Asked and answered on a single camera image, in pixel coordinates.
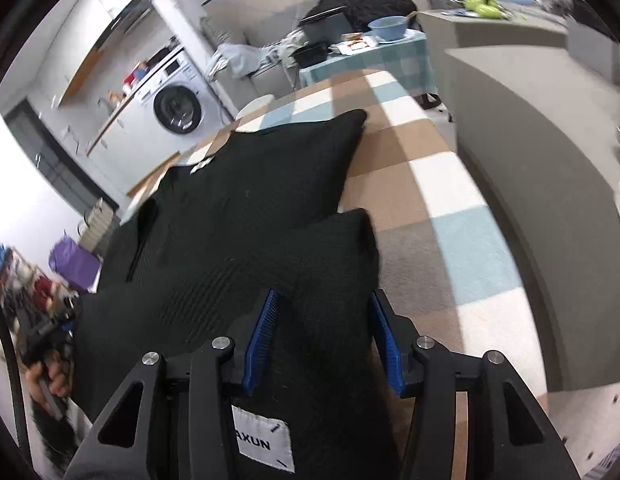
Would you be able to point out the black knit sweater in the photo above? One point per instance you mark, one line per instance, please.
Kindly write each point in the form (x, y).
(240, 235)

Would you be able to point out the dark storage box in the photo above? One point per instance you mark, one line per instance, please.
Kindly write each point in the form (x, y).
(327, 27)

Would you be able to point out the grey upholstered ottoman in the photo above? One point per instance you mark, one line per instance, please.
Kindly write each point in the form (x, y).
(489, 32)

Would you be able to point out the red container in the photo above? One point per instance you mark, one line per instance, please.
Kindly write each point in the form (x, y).
(136, 77)

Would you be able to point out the white wall cabinet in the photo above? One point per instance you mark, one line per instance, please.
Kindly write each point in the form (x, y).
(110, 35)

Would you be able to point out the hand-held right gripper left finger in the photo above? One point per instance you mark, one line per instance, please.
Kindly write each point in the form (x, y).
(261, 345)

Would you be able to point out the black jacket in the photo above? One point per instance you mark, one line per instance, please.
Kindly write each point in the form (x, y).
(370, 2)

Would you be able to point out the grey sofa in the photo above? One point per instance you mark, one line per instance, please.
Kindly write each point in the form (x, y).
(270, 15)

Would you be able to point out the blue bowl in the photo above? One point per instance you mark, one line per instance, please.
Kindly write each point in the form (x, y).
(389, 30)

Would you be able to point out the snack package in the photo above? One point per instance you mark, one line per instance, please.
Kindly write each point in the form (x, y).
(357, 44)

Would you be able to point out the grey upholstered bench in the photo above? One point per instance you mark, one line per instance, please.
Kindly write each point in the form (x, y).
(539, 185)

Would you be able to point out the person's left hand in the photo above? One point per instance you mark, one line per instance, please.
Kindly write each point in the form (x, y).
(46, 385)

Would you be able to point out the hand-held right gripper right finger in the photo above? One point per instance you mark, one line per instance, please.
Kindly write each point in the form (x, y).
(387, 347)

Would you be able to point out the grey hoodie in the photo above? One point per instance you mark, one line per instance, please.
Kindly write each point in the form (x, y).
(235, 60)

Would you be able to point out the wooden spoon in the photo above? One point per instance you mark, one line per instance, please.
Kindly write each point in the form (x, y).
(413, 13)

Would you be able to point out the purple bag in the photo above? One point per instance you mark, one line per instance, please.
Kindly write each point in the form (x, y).
(75, 265)

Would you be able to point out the white washing machine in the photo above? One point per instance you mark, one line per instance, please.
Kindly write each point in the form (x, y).
(180, 105)

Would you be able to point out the person's left forearm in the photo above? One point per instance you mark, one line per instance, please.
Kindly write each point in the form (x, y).
(60, 440)

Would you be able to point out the white round stool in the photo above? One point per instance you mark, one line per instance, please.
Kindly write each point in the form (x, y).
(255, 107)

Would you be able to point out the black plastic tray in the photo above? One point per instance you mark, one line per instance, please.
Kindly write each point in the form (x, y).
(311, 54)

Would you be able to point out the pale crumpled cloth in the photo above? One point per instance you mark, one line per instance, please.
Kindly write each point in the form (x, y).
(285, 50)

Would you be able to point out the teal checked side table cloth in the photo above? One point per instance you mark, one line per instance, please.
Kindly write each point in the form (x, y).
(370, 62)

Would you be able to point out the green soft toy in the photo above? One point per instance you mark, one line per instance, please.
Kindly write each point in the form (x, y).
(482, 1)

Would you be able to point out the checked tablecloth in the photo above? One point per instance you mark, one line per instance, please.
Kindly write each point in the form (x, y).
(429, 185)

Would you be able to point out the white kitchen counter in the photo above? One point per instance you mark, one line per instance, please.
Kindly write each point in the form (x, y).
(115, 120)

